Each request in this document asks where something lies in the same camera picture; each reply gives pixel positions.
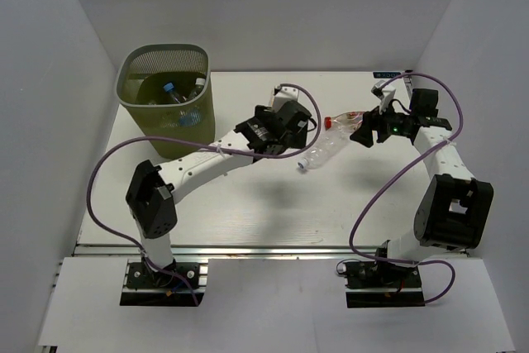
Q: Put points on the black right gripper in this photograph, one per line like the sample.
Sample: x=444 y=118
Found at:
x=364 y=134

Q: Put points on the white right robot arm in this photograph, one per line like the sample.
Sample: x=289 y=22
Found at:
x=454 y=209

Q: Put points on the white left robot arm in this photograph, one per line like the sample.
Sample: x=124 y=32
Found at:
x=155 y=190

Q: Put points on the dark blue corner label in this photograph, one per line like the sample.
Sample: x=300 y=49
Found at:
x=385 y=74

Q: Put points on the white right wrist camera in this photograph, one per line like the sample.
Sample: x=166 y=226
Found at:
x=385 y=93

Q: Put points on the olive green mesh bin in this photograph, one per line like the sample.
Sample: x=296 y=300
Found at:
x=139 y=89

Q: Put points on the blue label crushed bottle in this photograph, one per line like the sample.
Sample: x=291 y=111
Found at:
x=173 y=94

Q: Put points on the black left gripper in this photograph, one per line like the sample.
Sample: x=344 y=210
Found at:
x=298 y=140

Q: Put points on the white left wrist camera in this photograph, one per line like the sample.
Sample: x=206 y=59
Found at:
x=281 y=95

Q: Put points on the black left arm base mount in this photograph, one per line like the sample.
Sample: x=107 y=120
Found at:
x=144 y=287

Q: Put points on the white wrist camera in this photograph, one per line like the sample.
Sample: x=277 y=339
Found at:
x=385 y=93
x=281 y=95

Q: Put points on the clear bottle small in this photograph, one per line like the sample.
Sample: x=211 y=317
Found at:
x=328 y=145

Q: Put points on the red cap clear bottle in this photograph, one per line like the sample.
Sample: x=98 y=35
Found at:
x=347 y=122

